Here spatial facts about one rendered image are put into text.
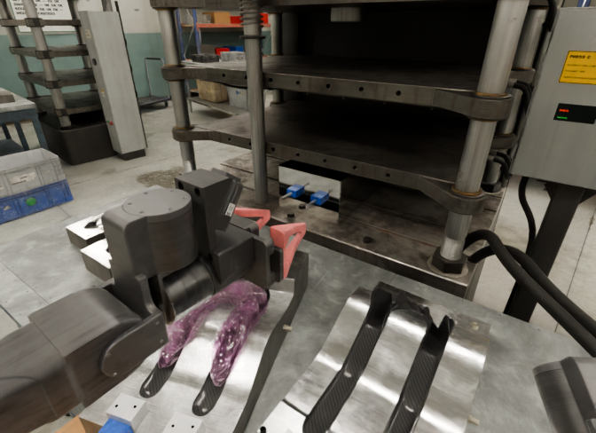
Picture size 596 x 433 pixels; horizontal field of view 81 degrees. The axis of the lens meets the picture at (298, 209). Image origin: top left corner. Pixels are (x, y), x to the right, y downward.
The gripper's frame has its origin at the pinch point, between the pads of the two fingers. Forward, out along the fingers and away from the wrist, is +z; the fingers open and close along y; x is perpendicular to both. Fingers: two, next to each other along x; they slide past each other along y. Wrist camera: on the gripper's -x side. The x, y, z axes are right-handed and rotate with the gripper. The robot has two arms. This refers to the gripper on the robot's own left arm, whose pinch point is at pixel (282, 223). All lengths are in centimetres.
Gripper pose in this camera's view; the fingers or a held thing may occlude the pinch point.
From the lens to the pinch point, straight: 47.9
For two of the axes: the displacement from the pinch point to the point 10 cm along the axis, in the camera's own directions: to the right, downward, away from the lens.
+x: -0.1, 8.9, 4.5
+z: 6.0, -3.5, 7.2
